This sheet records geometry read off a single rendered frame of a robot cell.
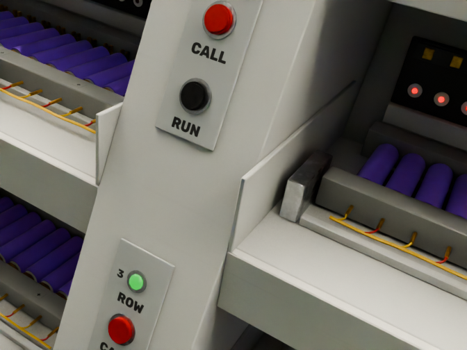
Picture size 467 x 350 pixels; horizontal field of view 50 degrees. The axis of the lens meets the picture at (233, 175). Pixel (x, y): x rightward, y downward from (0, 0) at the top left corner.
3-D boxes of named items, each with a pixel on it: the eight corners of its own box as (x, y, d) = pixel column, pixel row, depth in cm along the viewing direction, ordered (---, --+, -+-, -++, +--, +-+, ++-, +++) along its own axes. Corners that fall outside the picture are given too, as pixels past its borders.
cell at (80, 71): (128, 74, 46) (76, 94, 41) (112, 69, 47) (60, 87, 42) (128, 55, 45) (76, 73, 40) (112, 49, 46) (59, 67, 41)
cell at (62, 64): (110, 68, 47) (58, 87, 42) (95, 62, 48) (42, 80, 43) (111, 48, 46) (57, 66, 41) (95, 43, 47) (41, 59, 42)
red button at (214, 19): (224, 37, 27) (233, 7, 26) (199, 29, 27) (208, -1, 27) (231, 40, 28) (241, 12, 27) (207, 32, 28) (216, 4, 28)
